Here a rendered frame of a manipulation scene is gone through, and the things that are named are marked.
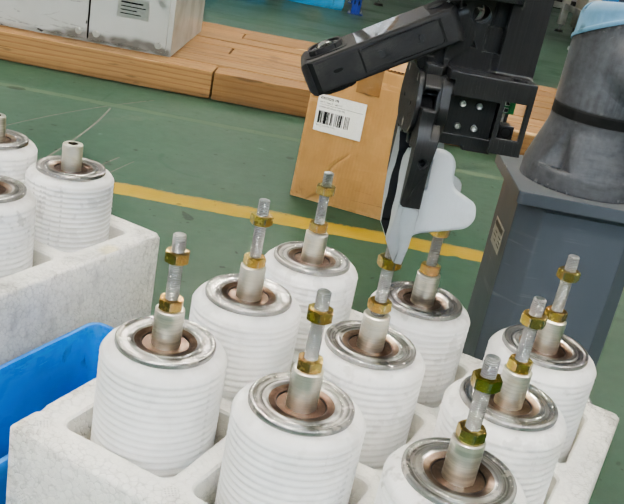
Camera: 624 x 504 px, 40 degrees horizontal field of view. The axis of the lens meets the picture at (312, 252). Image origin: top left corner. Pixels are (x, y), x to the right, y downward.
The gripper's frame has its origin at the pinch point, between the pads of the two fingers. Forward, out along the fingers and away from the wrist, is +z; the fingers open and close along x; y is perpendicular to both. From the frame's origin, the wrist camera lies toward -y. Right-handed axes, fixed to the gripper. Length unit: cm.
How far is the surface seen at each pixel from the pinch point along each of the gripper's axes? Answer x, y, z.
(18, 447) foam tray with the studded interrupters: -7.6, -25.0, 18.3
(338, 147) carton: 107, 7, 22
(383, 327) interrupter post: -0.9, 1.1, 7.4
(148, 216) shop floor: 85, -27, 35
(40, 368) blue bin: 14.1, -28.5, 24.9
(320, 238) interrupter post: 15.1, -3.4, 6.9
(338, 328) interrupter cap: 1.8, -2.0, 9.4
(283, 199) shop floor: 106, -2, 35
